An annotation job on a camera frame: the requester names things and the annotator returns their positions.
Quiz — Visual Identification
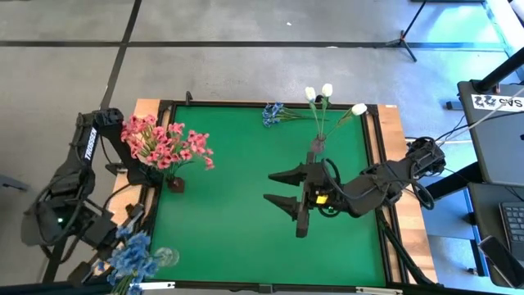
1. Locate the white tulip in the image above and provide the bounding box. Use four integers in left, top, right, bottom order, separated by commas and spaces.
318, 83, 334, 140
323, 102, 368, 139
304, 86, 323, 140

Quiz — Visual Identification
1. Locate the green table mat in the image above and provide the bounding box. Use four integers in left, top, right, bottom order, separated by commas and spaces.
145, 104, 388, 287

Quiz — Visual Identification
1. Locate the grey floor object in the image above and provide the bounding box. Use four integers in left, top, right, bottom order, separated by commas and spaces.
0, 174, 32, 193

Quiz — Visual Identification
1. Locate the long silver bracket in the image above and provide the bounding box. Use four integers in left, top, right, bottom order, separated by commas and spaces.
355, 286, 404, 295
138, 280, 176, 292

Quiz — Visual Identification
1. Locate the black slanted pole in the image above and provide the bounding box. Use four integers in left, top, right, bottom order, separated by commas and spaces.
473, 47, 524, 93

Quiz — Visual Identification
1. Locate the black rig bar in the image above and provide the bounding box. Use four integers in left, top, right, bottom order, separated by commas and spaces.
0, 280, 124, 295

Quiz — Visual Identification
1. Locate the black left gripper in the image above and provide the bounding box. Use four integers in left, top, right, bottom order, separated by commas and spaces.
83, 202, 146, 252

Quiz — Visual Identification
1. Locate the black smartphone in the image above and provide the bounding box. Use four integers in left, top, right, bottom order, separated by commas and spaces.
477, 234, 524, 288

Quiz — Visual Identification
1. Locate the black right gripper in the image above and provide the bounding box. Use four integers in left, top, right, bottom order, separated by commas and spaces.
262, 152, 343, 239

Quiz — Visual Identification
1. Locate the small purple glass vase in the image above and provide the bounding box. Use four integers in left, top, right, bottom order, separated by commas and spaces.
309, 134, 328, 155

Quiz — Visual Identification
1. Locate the grey laptop with sticker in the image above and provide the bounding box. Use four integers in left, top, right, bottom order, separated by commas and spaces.
457, 79, 524, 188

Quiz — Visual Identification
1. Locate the black tripod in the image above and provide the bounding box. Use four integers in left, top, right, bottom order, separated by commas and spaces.
375, 0, 429, 63

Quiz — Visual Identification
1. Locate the clear glass vase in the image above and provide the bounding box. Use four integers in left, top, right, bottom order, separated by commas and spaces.
153, 247, 181, 268

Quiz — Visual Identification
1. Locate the dark red vase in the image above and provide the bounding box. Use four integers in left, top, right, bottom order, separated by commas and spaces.
167, 176, 187, 194

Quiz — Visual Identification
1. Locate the black cable conduit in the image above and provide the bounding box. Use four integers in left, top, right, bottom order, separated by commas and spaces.
376, 208, 437, 286

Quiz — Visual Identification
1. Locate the black laptop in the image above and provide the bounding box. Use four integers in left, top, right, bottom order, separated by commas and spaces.
466, 182, 524, 288

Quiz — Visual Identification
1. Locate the pink flower bunch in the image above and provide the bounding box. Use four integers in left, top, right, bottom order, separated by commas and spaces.
120, 114, 160, 161
183, 130, 216, 181
142, 121, 193, 181

